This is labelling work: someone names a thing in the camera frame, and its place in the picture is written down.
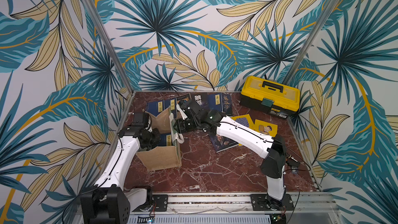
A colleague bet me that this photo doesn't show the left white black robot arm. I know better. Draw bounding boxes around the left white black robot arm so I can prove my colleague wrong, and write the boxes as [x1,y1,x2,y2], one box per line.
[80,126,161,224]

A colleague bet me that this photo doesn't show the brown cover book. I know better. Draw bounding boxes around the brown cover book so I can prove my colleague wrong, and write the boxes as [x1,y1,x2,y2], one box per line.
[176,93,191,102]

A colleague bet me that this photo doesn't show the yellow black toolbox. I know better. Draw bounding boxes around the yellow black toolbox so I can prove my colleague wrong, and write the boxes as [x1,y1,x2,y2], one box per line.
[240,76,301,119]

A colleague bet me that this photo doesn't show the blue book far left back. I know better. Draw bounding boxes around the blue book far left back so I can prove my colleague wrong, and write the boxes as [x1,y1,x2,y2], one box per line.
[146,100,165,116]

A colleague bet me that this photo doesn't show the blue book back right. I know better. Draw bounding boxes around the blue book back right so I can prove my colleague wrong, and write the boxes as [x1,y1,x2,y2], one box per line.
[208,93,223,112]

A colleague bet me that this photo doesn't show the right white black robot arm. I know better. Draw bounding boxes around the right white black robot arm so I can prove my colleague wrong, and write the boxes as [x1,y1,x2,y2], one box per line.
[174,99,294,212]

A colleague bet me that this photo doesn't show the dark blue Guiguzi book back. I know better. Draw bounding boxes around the dark blue Guiguzi book back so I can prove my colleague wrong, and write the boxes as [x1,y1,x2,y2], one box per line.
[221,93,233,116]

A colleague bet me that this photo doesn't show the yellow book blue hair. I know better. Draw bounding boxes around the yellow book blue hair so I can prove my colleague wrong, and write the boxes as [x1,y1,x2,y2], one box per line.
[231,114,255,129]

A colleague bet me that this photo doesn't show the dark wolf title book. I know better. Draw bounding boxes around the dark wolf title book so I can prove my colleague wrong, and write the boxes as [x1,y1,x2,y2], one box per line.
[191,92,210,110]

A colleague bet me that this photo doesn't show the old man portrait book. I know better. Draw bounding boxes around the old man portrait book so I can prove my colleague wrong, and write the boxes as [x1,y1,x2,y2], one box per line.
[209,133,239,153]

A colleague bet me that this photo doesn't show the aluminium front rail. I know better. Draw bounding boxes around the aluminium front rail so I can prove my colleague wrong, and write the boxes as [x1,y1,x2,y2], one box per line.
[72,192,340,224]

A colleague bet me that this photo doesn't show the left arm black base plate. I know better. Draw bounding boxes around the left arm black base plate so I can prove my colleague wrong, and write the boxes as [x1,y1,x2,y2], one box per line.
[130,195,169,213]

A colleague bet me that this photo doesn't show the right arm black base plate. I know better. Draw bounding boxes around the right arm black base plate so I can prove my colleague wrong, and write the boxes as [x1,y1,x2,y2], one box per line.
[250,194,294,212]

